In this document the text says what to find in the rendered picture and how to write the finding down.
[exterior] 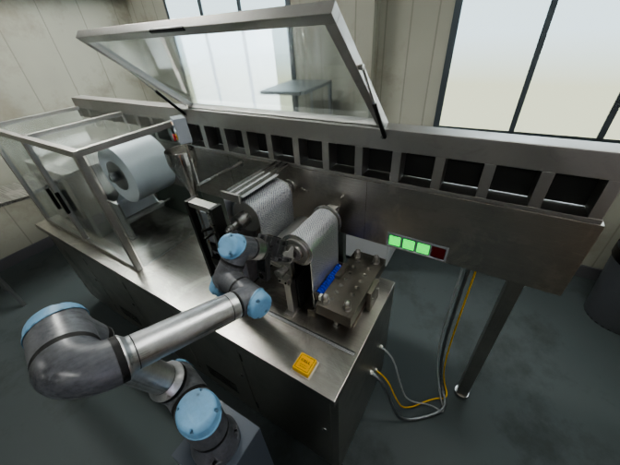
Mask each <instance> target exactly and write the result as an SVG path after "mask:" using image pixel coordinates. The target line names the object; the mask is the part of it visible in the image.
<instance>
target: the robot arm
mask: <svg viewBox="0 0 620 465"><path fill-rule="evenodd" d="M263 238H264V239H263ZM288 242H289V241H286V240H282V239H281V238H279V237H277V236H274V235H270V234H265V235H264V234H261V233H260V234H259V235H258V237H252V236H246V235H242V234H240V233H227V234H224V235H223V236H222V237H221V239H220V240H219V242H218V252H219V254H220V256H221V259H220V261H219V264H218V266H217V267H216V270H215V272H214V274H213V275H212V278H211V282H210V285H209V291H210V292H211V293H212V294H214V295H216V296H218V297H217V298H214V299H212V300H210V301H207V302H205V303H203V304H200V305H198V306H195V307H193V308H190V309H188V310H186V311H184V312H182V313H180V314H177V315H175V316H171V317H169V318H167V319H164V320H162V321H161V322H158V323H156V324H153V325H151V326H149V327H146V328H143V329H141V330H139V331H137V332H134V333H132V334H130V335H127V336H125V337H122V336H118V335H114V332H113V329H112V328H110V327H108V326H106V325H104V324H103V323H102V322H100V321H98V320H96V319H94V318H92V317H91V316H90V315H89V310H88V309H87V308H85V307H84V306H83V305H81V304H77V303H71V302H66V303H60V304H52V305H50V306H47V307H45V308H43V309H42V310H40V311H39V312H37V313H36V314H34V315H33V316H32V317H31V318H30V319H29V320H28V321H27V322H26V324H25V325H24V327H23V329H22V333H21V336H22V338H21V346H22V348H23V349H24V353H25V357H26V362H27V367H28V371H29V379H30V383H31V385H32V386H33V387H34V389H35V390H36V391H37V392H38V393H40V394H42V395H43V396H45V397H47V398H50V399H84V398H87V397H91V396H95V395H99V394H101V393H103V392H106V391H109V390H111V389H114V388H117V387H119V386H121V385H126V386H129V387H132V388H136V389H139V390H142V391H145V392H148V393H149V396H150V398H151V399H152V400H153V401H155V402H158V403H160V404H164V405H165V406H167V408H168V409H169V411H170V413H171V414H172V416H173V418H174V419H175V422H176V426H177V429H178V431H179V432H180V433H181V435H182V436H183V437H185V438H186V440H187V441H188V442H189V444H190V445H191V447H190V449H191V455H192V458H193V460H194V462H195V463H196V464H197V465H225V464H226V463H227V462H228V461H229V460H230V459H231V458H232V457H233V455H234V453H235V452H236V450H237V448H238V445H239V441H240V430H239V426H238V424H237V422H236V421H235V420H234V419H233V417H232V416H231V415H229V414H227V413H225V412H224V410H223V408H222V406H221V403H220V400H219V399H218V397H217V396H216V395H215V394H214V393H213V392H212V391H210V390H209V388H208V386H207V385H206V384H205V382H204V381H203V380H202V378H201V377H200V375H199V374H198V373H197V371H196V369H195V367H194V366H193V365H192V364H191V363H189V362H188V361H187V360H185V359H176V360H175V361H174V360H171V361H169V362H164V361H163V360H161V358H163V357H165V356H167V355H169V354H171V353H173V352H176V351H178V350H180V349H182V348H183V347H185V346H187V345H189V344H191V343H193V342H195V341H196V340H199V339H201V338H203V337H205V336H207V335H208V334H210V333H212V332H214V331H216V330H218V329H220V328H223V327H225V326H227V325H229V324H231V323H232V322H233V321H235V320H237V319H239V318H241V317H243V316H246V315H249V316H251V317H252V318H254V319H256V318H261V317H262V316H264V315H265V314H266V313H267V312H268V310H269V308H270V307H271V303H272V302H271V297H270V296H269V295H268V294H267V293H266V292H265V291H264V289H263V288H260V287H259V286H258V285H256V284H255V283H254V282H253V281H251V280H250V279H249V278H247V277H246V276H245V275H244V274H243V273H242V272H243V269H244V265H245V262H246V260H256V270H257V277H258V278H260V279H262V280H264V281H268V280H270V260H272V261H276V262H287V263H289V262H291V261H293V260H294V257H293V250H294V247H293V246H291V247H290V249H289V250H288V251H284V252H283V250H284V247H285V246H286V247H287V244H288ZM282 252H283V253H282Z"/></svg>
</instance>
